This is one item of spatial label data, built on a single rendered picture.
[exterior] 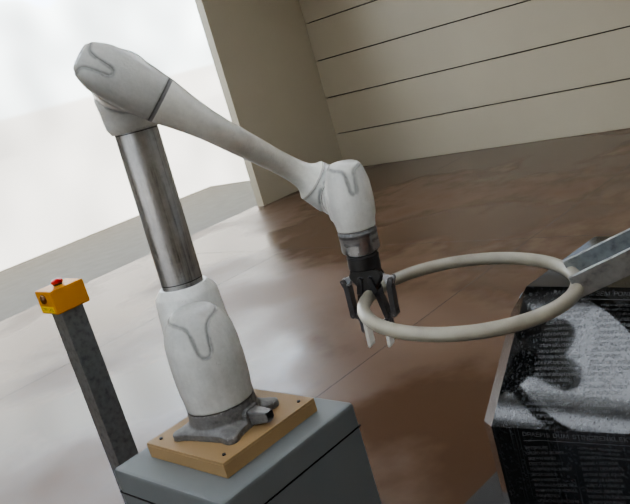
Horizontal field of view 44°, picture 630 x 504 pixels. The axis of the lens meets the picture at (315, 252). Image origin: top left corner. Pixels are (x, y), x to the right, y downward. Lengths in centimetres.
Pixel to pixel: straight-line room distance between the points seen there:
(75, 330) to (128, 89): 120
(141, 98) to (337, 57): 879
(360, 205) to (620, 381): 67
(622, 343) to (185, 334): 94
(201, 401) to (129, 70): 69
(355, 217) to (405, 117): 819
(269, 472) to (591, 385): 72
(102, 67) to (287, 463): 88
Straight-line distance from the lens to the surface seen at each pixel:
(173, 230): 180
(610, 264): 166
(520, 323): 152
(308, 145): 1027
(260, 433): 167
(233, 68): 962
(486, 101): 921
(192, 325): 164
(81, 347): 265
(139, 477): 178
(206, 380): 165
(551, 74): 878
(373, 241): 174
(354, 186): 169
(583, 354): 184
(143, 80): 162
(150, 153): 178
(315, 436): 168
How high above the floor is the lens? 154
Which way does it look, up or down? 14 degrees down
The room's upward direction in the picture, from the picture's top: 16 degrees counter-clockwise
